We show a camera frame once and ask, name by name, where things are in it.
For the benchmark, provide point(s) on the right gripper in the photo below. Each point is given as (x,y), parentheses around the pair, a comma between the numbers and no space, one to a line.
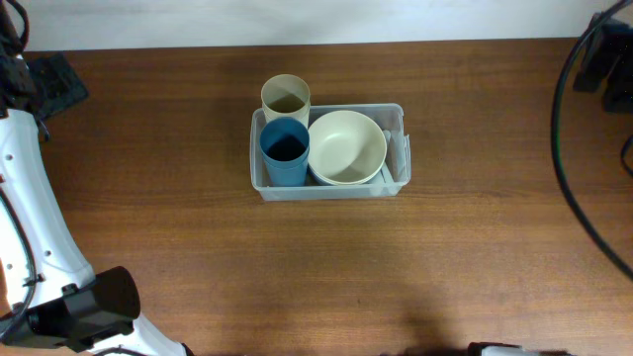
(606,44)

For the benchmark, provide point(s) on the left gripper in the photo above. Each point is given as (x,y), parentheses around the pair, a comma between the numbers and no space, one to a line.
(58,76)

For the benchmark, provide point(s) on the cream cup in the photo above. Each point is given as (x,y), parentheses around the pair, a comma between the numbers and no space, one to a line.
(286,96)

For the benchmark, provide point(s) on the white plastic fork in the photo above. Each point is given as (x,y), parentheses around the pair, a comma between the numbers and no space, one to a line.
(385,170)

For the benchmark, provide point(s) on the blue cup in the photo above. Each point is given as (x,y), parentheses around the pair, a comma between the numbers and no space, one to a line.
(285,143)
(288,177)

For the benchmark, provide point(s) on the blue bowl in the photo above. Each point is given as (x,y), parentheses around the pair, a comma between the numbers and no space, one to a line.
(325,182)

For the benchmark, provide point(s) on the cream bowl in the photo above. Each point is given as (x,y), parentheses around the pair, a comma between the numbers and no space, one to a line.
(346,146)

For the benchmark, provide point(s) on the white plastic spoon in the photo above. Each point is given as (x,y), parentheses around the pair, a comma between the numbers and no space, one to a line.
(377,179)

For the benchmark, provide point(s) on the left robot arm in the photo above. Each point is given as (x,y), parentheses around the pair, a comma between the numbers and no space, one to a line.
(56,298)

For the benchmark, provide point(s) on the clear plastic container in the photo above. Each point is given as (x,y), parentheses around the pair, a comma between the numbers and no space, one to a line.
(389,116)

